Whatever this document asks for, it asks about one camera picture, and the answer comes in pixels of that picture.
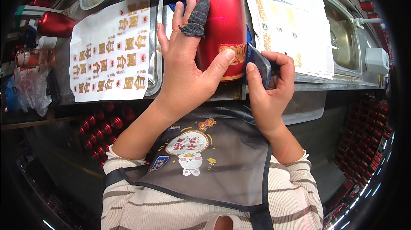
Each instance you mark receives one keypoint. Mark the person's left hand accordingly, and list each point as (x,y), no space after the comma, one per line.
(181,76)

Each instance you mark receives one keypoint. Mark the person's right hand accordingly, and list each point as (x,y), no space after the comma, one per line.
(273,101)

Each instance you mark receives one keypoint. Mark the dark blue squeegee card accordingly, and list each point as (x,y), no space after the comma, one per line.
(258,61)

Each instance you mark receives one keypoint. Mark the large red bottle gold decal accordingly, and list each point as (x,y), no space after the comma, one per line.
(224,21)

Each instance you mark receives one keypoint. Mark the rectangular metal tray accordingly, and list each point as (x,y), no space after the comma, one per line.
(155,53)

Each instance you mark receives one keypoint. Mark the grey knit finger sleeve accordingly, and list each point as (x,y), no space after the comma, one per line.
(198,16)

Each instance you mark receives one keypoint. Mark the blue cloth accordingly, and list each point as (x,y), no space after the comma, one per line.
(176,7)

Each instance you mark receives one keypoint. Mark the white sheet of gold decals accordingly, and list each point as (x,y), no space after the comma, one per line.
(109,50)

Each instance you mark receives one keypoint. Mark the stack of pale decal sheets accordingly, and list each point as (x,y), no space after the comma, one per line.
(289,21)

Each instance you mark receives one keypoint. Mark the steel sink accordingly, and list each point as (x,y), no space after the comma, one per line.
(345,44)

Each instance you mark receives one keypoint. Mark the heap of small red bottles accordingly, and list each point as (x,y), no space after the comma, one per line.
(102,127)

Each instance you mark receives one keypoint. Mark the rack of red bottles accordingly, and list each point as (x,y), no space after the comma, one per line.
(362,143)

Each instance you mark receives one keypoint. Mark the person's body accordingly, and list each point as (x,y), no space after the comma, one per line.
(212,191)

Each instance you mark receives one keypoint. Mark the white faucet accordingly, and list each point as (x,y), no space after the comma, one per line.
(366,21)

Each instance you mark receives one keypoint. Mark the white tape roll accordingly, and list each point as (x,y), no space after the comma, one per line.
(47,42)

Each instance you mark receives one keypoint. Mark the clear plastic bag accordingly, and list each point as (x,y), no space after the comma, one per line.
(33,90)

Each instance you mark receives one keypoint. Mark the green white carton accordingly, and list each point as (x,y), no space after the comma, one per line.
(35,10)

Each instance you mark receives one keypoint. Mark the white wall box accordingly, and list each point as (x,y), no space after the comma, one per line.
(376,60)

